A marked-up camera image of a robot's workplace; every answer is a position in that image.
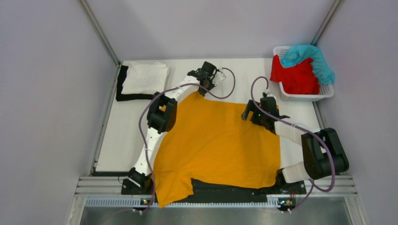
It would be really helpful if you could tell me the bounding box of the yellow t shirt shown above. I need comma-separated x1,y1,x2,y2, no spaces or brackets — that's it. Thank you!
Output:
153,93,281,208

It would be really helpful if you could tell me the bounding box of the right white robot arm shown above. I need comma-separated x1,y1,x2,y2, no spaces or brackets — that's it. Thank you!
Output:
241,95,350,193

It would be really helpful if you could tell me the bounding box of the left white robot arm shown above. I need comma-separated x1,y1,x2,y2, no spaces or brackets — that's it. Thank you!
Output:
128,61,226,194

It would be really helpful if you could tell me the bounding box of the red t shirt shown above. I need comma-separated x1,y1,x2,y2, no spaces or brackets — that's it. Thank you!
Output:
270,55,320,95

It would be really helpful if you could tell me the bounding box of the teal t shirt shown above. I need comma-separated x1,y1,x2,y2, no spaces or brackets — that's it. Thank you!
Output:
280,44,336,85

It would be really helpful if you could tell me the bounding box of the folded white t shirt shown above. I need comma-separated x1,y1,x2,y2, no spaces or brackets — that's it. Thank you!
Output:
121,61,169,95

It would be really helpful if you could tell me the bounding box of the white plastic basket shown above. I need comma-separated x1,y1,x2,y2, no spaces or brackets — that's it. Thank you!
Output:
273,45,334,102

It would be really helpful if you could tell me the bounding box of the folded black t shirt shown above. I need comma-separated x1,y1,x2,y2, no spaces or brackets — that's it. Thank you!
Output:
115,66,153,102

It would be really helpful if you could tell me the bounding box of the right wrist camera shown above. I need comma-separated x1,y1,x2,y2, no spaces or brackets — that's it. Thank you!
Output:
262,90,276,99

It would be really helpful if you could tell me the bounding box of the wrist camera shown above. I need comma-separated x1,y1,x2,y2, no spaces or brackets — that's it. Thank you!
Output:
212,70,226,86
262,90,276,99

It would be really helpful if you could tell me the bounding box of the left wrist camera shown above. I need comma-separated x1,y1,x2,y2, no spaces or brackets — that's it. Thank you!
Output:
212,70,226,86

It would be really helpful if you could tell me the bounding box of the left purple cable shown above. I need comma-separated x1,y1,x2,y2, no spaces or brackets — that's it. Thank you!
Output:
138,67,236,215

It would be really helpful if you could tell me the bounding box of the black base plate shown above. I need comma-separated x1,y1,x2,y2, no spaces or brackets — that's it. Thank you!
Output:
121,171,307,205

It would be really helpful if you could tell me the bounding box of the aluminium frame rail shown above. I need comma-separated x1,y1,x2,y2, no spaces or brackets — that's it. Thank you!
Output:
67,175,366,225

